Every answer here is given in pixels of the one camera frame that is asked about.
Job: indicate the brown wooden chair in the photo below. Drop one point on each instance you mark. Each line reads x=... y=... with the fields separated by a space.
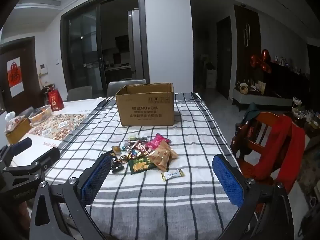
x=250 y=155

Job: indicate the red white door poster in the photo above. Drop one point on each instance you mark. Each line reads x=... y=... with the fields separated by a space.
x=15 y=77

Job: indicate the grey dining chair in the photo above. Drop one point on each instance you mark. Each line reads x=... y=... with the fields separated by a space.
x=80 y=93
x=25 y=111
x=117 y=87

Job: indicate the clear gold jelly cup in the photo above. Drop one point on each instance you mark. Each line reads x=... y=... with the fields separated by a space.
x=116 y=150

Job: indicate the red garment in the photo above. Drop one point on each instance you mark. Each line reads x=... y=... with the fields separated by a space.
x=277 y=150

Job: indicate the white low cabinet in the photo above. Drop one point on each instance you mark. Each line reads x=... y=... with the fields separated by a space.
x=260 y=100

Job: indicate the red snack packet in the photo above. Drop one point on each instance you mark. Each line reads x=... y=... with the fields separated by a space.
x=140 y=147

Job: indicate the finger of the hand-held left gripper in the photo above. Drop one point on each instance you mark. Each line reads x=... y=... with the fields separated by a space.
x=45 y=158
x=22 y=143

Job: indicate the brown cardboard box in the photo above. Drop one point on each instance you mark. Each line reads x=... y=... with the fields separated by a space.
x=145 y=110

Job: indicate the clear bowl with food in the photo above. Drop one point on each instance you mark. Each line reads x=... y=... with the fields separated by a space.
x=40 y=115

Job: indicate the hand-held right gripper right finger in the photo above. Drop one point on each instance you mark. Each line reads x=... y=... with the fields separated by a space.
x=228 y=180

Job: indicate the dark wrapped candy bar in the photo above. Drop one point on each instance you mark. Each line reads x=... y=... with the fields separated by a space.
x=138 y=138

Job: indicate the green snack packet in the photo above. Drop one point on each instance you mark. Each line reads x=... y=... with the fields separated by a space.
x=138 y=166

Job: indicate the dark coffee table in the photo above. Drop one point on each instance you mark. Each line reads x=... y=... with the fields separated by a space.
x=308 y=125

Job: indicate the black snack packet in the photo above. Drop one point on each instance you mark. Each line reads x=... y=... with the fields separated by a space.
x=116 y=164

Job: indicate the black white checked cloth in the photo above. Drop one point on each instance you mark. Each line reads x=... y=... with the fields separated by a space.
x=155 y=205

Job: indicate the green cloth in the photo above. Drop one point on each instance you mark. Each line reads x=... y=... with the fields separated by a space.
x=251 y=112

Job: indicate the tan snack packet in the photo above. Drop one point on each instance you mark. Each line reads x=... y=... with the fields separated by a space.
x=160 y=157

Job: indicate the dark framed sliding glass door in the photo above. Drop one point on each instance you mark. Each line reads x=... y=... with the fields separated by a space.
x=82 y=55

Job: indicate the small white rack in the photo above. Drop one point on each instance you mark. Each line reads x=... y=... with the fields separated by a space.
x=47 y=90

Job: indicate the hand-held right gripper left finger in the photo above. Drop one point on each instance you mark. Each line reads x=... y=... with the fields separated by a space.
x=97 y=177

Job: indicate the patterned table mat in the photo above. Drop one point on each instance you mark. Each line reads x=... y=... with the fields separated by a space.
x=65 y=125

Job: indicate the red foil balloon bunch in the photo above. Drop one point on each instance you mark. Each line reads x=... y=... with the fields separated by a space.
x=261 y=61

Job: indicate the white printed table cloth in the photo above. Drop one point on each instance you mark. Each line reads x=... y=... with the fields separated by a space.
x=77 y=106

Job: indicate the brown tissue box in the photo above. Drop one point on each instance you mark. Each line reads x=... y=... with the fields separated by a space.
x=18 y=131

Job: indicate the silver refrigerator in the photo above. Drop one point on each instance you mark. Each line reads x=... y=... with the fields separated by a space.
x=136 y=42

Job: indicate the white wrapped snack bar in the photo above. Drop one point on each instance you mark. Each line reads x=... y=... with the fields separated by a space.
x=172 y=175

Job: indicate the white lotus ornament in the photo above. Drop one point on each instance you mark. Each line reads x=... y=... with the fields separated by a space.
x=297 y=107

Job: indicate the red gift bag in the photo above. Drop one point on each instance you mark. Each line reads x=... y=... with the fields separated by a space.
x=56 y=101

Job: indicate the small basket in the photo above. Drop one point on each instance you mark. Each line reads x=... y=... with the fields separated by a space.
x=243 y=89

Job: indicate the white wall intercom panel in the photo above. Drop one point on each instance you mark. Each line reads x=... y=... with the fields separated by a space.
x=44 y=68

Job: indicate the dark brown door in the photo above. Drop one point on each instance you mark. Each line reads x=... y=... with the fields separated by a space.
x=30 y=67

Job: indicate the dark hallway door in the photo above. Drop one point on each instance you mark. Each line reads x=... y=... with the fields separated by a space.
x=223 y=60

